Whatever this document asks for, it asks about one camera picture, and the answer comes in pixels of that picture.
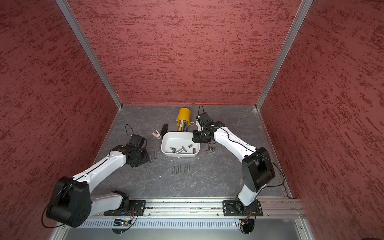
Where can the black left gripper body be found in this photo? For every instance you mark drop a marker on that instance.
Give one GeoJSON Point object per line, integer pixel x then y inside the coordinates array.
{"type": "Point", "coordinates": [141, 158]}

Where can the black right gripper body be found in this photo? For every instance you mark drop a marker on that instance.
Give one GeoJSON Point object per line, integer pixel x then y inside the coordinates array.
{"type": "Point", "coordinates": [201, 136]}

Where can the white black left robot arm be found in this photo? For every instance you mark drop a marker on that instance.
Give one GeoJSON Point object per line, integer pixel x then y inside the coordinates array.
{"type": "Point", "coordinates": [71, 202]}

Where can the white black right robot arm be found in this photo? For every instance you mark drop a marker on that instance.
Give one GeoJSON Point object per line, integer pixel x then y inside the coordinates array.
{"type": "Point", "coordinates": [257, 169]}

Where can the white plastic storage box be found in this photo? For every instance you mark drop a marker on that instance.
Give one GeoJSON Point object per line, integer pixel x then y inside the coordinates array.
{"type": "Point", "coordinates": [180, 145]}

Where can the bundle of coloured pencils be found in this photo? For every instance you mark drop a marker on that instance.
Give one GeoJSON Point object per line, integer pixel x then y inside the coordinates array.
{"type": "Point", "coordinates": [183, 126]}

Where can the yellow pen holder bucket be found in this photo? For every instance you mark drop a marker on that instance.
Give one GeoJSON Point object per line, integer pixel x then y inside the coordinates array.
{"type": "Point", "coordinates": [184, 116]}

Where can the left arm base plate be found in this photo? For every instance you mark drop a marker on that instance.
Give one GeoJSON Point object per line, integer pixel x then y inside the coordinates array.
{"type": "Point", "coordinates": [133, 209]}

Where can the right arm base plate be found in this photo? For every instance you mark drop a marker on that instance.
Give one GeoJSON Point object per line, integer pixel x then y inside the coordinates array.
{"type": "Point", "coordinates": [237, 209]}

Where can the aluminium corner post left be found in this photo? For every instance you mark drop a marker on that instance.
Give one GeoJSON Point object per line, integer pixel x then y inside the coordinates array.
{"type": "Point", "coordinates": [79, 33]}

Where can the aluminium corner post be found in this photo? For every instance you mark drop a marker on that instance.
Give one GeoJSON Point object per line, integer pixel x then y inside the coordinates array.
{"type": "Point", "coordinates": [79, 33]}
{"type": "Point", "coordinates": [291, 35]}

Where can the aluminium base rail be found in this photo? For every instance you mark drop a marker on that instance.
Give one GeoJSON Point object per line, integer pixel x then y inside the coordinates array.
{"type": "Point", "coordinates": [212, 207]}

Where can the aluminium corner post right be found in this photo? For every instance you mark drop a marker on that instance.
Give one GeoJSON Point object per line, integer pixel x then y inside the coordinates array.
{"type": "Point", "coordinates": [291, 35]}

